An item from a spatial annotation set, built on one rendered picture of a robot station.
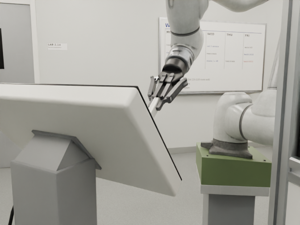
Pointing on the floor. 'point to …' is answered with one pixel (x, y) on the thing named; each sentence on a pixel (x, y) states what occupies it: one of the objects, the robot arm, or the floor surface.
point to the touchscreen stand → (54, 194)
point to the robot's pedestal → (229, 203)
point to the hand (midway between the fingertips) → (153, 108)
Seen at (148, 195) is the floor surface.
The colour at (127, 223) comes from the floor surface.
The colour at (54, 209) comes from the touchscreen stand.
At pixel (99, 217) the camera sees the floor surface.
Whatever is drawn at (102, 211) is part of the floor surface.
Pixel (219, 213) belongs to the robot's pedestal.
